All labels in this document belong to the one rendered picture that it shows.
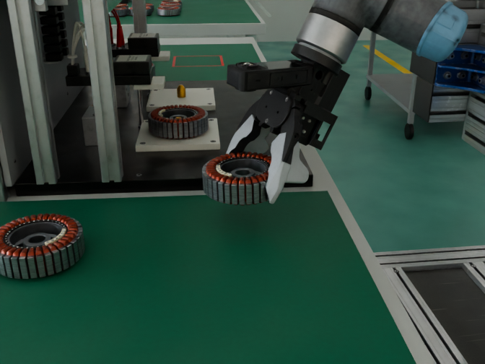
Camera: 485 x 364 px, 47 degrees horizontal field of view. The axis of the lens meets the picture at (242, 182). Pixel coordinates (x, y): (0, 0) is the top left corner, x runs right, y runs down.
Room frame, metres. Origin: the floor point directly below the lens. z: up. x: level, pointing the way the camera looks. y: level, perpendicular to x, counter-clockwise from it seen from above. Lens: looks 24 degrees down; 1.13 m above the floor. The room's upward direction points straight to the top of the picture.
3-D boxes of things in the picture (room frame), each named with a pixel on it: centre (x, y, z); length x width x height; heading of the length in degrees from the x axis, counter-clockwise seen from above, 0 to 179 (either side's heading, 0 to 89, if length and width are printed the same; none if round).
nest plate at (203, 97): (1.25, 0.14, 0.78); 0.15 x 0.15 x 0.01; 4
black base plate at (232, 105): (1.13, 0.15, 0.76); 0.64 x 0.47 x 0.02; 4
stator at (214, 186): (0.71, 0.00, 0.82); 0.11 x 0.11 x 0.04
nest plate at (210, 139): (1.01, 0.12, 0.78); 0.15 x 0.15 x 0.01; 4
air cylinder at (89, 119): (1.00, 0.26, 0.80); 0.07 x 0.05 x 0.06; 4
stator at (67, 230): (0.61, 0.26, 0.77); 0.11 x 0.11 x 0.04
